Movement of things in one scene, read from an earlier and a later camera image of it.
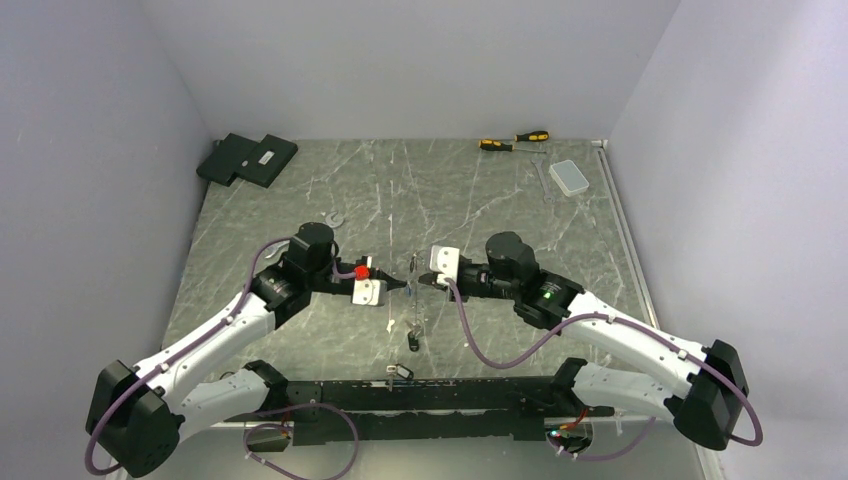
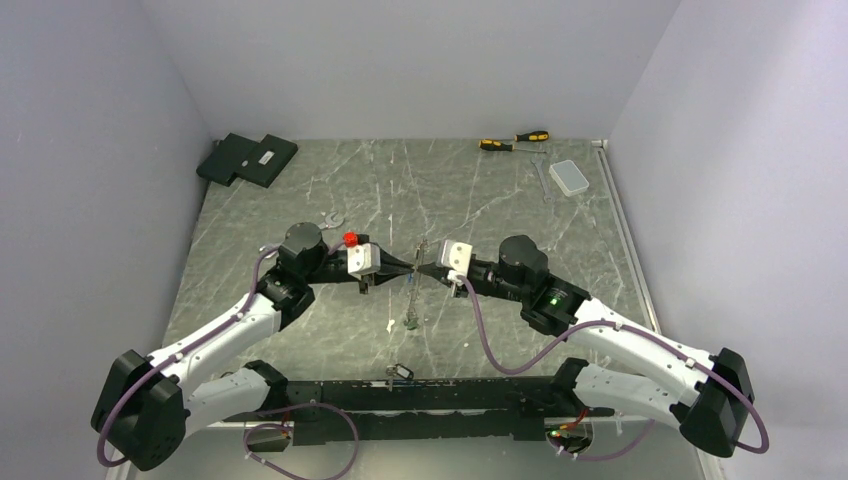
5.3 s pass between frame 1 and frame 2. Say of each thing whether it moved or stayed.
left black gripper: moved
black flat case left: stayed
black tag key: stayed
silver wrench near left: stayed
